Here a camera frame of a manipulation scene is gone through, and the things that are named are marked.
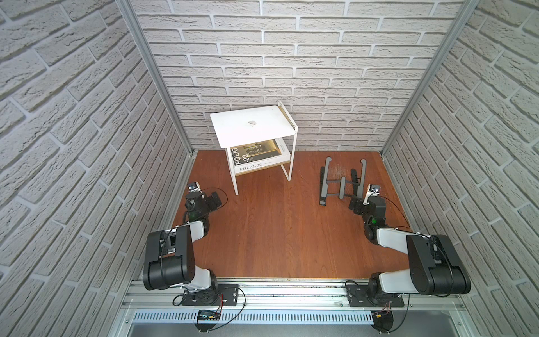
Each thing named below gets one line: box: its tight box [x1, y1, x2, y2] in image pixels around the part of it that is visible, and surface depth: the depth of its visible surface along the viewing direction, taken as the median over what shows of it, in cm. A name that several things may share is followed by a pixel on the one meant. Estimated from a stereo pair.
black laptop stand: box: [319, 156, 367, 206], surface depth 102 cm
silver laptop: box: [209, 105, 297, 149], surface depth 86 cm
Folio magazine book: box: [230, 138, 292, 176], surface depth 94 cm
